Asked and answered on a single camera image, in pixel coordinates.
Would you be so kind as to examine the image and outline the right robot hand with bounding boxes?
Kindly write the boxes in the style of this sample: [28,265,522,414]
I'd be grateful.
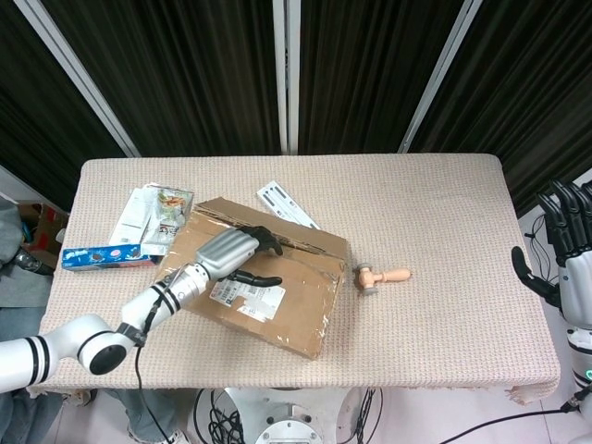
[511,179,592,329]

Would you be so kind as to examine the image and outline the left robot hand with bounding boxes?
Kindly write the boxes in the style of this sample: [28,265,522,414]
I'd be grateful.
[194,225,284,289]

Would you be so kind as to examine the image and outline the brown cardboard box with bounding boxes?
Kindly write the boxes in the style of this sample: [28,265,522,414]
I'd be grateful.
[154,197,349,361]

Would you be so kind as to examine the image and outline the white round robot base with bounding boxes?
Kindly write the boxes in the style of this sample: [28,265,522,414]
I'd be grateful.
[221,387,371,444]

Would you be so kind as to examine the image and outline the blue cookie package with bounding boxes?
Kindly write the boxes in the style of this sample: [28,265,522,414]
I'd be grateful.
[61,243,157,272]

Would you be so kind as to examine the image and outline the cardboard box with clutter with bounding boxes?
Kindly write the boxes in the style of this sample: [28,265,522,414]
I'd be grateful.
[18,203,70,253]

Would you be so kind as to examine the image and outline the snack bag with food print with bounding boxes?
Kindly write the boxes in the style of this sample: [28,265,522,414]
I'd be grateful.
[141,185,195,256]

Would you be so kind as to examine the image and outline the long white flat package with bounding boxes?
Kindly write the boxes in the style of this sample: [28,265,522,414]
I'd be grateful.
[256,180,323,230]

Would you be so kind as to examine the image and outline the white paper package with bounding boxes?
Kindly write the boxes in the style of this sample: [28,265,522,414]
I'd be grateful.
[108,184,158,246]

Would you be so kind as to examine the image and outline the small wooden toy hammer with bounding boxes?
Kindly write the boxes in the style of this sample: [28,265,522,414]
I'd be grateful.
[354,263,412,296]

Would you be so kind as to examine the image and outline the beige woven tablecloth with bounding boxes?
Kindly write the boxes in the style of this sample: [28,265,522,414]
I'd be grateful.
[25,154,561,406]

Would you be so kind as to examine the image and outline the black curtain panel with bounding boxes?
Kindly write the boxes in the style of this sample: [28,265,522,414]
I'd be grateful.
[409,0,592,218]
[41,0,283,158]
[298,0,466,154]
[0,0,129,204]

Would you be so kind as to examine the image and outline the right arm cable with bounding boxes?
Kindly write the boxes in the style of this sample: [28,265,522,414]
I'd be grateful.
[429,383,592,444]

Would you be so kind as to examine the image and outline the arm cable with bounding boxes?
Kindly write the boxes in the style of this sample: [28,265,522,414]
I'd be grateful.
[133,272,170,444]
[429,383,592,444]

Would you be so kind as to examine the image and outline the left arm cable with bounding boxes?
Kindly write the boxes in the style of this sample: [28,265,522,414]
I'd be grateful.
[133,272,170,444]

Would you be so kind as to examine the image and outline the black cable bundle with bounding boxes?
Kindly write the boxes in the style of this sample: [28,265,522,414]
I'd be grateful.
[192,388,246,444]

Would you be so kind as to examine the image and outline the white partition post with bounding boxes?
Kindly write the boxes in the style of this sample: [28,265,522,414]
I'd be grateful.
[397,0,478,154]
[11,0,142,159]
[271,0,302,156]

